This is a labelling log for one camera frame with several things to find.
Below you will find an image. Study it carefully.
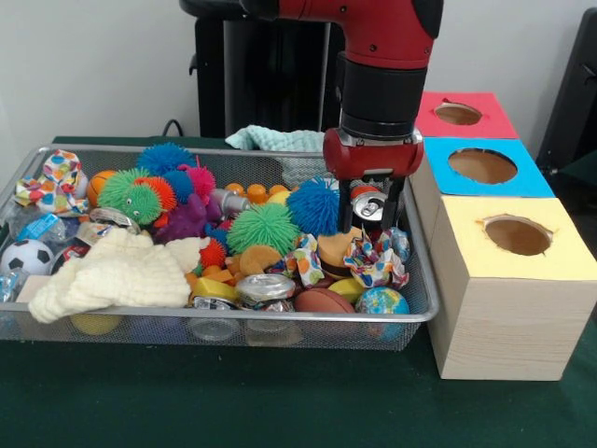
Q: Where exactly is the green spiky rubber ball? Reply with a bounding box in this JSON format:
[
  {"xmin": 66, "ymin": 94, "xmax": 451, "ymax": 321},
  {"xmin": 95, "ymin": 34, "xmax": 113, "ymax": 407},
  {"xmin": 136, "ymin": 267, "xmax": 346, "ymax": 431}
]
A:
[{"xmin": 227, "ymin": 201, "xmax": 300, "ymax": 257}]

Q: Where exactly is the crushed red drink can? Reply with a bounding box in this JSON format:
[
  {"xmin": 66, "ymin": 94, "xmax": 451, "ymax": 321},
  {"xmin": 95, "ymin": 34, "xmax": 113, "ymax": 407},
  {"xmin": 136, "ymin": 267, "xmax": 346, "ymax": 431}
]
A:
[{"xmin": 350, "ymin": 185, "xmax": 388, "ymax": 220}]

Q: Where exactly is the green fuzzy caterpillar toy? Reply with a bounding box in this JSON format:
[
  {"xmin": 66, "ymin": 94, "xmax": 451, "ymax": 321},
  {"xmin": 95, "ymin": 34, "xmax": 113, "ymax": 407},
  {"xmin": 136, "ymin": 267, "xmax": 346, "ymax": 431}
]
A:
[{"xmin": 96, "ymin": 167, "xmax": 178, "ymax": 226}]

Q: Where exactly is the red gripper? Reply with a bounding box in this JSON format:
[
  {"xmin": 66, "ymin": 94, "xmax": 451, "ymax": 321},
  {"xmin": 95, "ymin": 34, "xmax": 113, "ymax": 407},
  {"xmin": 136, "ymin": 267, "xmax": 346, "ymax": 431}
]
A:
[{"xmin": 323, "ymin": 126, "xmax": 424, "ymax": 233}]

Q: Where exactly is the mint green cloth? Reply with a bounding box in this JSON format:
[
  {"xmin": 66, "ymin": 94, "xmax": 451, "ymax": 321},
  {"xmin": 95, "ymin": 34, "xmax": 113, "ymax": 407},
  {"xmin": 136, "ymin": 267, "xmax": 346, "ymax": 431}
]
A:
[{"xmin": 225, "ymin": 124, "xmax": 327, "ymax": 153}]

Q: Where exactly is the cream yellow cloth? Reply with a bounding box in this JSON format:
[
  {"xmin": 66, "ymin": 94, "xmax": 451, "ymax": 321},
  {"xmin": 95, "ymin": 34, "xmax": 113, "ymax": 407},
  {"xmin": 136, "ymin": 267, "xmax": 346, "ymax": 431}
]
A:
[{"xmin": 27, "ymin": 227, "xmax": 211, "ymax": 325}]

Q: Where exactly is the brown toy football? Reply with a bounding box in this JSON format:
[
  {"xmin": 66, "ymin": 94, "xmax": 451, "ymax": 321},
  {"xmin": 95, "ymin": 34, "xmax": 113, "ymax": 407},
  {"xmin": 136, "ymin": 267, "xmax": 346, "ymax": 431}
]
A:
[{"xmin": 293, "ymin": 287, "xmax": 356, "ymax": 314}]

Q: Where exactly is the black stand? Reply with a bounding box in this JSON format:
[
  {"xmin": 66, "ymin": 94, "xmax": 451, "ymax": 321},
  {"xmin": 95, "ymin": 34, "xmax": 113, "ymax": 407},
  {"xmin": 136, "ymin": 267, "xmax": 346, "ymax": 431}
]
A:
[{"xmin": 535, "ymin": 7, "xmax": 597, "ymax": 164}]

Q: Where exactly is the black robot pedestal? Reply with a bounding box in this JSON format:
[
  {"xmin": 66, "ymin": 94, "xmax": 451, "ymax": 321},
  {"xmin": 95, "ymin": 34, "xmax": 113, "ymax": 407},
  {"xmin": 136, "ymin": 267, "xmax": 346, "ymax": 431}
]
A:
[{"xmin": 179, "ymin": 0, "xmax": 349, "ymax": 139}]

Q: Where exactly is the shallow mesh bin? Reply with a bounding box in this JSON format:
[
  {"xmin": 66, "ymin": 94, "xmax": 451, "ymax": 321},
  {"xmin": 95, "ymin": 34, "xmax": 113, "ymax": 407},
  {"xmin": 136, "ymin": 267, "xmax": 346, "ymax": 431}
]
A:
[{"xmin": 0, "ymin": 145, "xmax": 440, "ymax": 352}]

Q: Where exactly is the black and white soccer ball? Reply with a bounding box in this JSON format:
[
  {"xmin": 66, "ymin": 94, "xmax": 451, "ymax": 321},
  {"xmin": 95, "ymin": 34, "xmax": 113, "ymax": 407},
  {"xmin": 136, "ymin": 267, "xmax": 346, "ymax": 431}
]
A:
[{"xmin": 0, "ymin": 239, "xmax": 55, "ymax": 276}]

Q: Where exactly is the wooden box with three holes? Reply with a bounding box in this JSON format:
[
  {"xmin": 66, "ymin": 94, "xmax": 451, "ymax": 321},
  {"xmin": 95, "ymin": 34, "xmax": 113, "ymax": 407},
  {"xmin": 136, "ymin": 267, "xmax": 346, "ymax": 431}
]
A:
[{"xmin": 408, "ymin": 91, "xmax": 597, "ymax": 382}]

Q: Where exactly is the globe print ball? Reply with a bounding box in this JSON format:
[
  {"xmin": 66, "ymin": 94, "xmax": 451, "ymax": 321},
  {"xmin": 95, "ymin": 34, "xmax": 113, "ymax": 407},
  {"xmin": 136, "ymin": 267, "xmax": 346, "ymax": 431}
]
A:
[{"xmin": 354, "ymin": 287, "xmax": 410, "ymax": 315}]

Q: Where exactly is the blue spiky rubber ball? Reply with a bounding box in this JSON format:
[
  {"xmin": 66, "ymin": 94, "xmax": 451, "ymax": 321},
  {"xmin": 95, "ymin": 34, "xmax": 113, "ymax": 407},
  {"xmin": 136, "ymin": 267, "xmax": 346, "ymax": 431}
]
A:
[{"xmin": 285, "ymin": 175, "xmax": 344, "ymax": 238}]

